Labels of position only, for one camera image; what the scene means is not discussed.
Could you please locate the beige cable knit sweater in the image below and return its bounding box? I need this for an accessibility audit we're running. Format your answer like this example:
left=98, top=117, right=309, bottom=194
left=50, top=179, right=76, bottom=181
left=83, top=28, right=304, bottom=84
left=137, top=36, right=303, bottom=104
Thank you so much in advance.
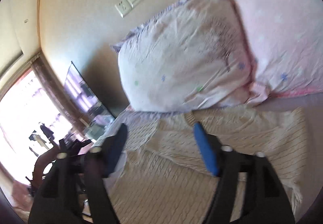
left=83, top=106, right=311, bottom=224

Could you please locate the dark framed mirror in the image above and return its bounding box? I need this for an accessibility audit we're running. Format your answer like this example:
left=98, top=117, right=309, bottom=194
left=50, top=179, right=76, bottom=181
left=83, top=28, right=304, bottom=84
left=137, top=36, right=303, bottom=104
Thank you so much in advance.
left=64, top=62, right=115, bottom=126

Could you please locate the white floral left pillow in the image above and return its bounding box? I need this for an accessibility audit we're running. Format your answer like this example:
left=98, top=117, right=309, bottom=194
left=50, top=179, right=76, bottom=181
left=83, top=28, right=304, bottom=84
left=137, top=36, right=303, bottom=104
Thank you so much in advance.
left=114, top=0, right=251, bottom=112

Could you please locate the pink floral right pillow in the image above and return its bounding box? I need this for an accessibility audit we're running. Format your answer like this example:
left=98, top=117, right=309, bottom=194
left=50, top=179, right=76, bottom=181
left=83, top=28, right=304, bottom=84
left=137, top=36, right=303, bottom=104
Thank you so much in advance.
left=231, top=0, right=322, bottom=104

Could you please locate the white wall socket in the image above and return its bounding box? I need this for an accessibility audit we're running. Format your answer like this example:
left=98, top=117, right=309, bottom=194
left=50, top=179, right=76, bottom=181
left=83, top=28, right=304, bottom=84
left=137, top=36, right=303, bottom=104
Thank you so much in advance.
left=114, top=0, right=132, bottom=18

